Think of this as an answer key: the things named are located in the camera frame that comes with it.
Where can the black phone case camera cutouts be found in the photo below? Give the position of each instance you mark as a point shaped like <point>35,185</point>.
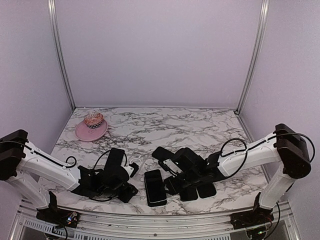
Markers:
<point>155,188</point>

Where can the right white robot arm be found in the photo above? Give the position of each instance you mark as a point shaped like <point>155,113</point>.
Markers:
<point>283,146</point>

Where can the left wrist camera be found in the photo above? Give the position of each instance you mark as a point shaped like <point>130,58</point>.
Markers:
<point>132,169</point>

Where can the black phone lower centre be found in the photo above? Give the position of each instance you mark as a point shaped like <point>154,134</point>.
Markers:
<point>188,194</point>

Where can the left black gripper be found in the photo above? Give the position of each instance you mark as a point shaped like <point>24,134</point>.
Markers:
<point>127,196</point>

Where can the black phone upper centre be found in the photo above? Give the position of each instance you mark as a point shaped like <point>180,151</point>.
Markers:
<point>161,154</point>

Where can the right aluminium frame post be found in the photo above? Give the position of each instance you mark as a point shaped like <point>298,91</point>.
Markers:
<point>258,42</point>

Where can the front aluminium rail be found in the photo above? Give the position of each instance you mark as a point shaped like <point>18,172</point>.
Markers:
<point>93,225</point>

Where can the pink plate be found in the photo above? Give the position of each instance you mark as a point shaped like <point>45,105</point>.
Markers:
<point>86,134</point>

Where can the left aluminium frame post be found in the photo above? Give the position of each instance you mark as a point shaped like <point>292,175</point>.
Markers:
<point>59,52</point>

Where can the black cased phone dual camera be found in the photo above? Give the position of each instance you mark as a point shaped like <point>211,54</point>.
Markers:
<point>206,190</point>

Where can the phone with white edge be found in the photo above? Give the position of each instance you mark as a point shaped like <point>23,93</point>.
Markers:
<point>114,160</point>

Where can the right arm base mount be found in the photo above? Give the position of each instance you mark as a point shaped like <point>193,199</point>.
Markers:
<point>250,218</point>

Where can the aluminium frame post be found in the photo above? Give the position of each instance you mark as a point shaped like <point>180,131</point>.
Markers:
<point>258,42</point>
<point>59,52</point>

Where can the clear magsafe phone case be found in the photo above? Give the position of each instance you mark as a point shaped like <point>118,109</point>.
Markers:
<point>140,160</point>

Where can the black phone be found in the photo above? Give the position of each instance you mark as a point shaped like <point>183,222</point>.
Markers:
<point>188,194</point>
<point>161,154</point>

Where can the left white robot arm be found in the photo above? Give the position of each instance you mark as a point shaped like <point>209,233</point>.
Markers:
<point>19,158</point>

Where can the patterned red bowl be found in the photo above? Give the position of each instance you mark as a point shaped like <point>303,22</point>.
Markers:
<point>93,120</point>

